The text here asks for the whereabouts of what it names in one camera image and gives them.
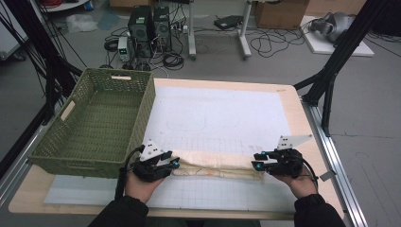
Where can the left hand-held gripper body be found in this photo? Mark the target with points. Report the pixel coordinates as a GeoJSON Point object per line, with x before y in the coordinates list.
{"type": "Point", "coordinates": [151, 167]}

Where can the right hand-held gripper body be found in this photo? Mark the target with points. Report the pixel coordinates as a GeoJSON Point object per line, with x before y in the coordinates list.
{"type": "Point", "coordinates": [285, 164]}

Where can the cream printed cloth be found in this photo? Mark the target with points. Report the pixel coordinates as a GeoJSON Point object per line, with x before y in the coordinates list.
{"type": "Point", "coordinates": [217, 164]}

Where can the green woven basket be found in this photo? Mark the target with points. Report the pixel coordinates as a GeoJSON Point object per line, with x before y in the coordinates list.
{"type": "Point", "coordinates": [94, 126]}

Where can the person's left hand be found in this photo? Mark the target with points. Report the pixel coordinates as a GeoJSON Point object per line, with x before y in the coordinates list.
{"type": "Point", "coordinates": [142, 189]}

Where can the person's right hand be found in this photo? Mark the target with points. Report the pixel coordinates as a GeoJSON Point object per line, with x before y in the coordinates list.
{"type": "Point", "coordinates": [301, 186]}

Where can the grey tape piece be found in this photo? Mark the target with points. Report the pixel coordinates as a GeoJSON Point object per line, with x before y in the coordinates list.
{"type": "Point", "coordinates": [327, 176]}

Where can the white grid mat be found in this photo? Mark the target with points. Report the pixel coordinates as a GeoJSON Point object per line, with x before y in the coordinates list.
{"type": "Point", "coordinates": [214, 110]}

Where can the grey bench power supply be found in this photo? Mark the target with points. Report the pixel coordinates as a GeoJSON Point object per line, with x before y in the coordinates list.
{"type": "Point", "coordinates": [123, 48]}

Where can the white floor board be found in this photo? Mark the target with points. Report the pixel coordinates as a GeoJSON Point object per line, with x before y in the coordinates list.
{"type": "Point", "coordinates": [318, 47]}

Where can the white desk leg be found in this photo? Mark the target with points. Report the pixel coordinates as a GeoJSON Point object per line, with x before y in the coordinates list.
{"type": "Point", "coordinates": [245, 34]}
{"type": "Point", "coordinates": [192, 31]}

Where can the black computer tower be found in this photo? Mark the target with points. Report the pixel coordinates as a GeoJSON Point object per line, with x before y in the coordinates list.
{"type": "Point", "coordinates": [162, 30]}
{"type": "Point", "coordinates": [140, 31]}

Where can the black flat case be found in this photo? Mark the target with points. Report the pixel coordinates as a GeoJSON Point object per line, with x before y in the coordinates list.
{"type": "Point", "coordinates": [228, 22]}

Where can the large cardboard box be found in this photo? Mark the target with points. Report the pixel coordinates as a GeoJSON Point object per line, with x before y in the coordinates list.
{"type": "Point", "coordinates": [280, 15]}

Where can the teal floor sheet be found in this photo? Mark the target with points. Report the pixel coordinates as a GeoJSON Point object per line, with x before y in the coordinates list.
{"type": "Point", "coordinates": [108, 20]}

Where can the grey robot head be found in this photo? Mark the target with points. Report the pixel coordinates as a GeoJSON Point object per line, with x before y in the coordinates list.
{"type": "Point", "coordinates": [337, 25]}

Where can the clear plastic bag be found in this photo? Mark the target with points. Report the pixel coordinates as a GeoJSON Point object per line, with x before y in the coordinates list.
{"type": "Point", "coordinates": [82, 22]}

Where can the white round tabletop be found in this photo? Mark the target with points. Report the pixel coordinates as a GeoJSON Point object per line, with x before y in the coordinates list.
{"type": "Point", "coordinates": [71, 5]}

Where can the white cabinet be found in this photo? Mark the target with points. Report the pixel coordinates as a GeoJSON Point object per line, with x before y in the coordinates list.
{"type": "Point", "coordinates": [9, 41]}

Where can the aluminium rail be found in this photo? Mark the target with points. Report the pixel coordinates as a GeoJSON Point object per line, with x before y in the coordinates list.
{"type": "Point", "coordinates": [19, 164]}
{"type": "Point", "coordinates": [340, 157]}

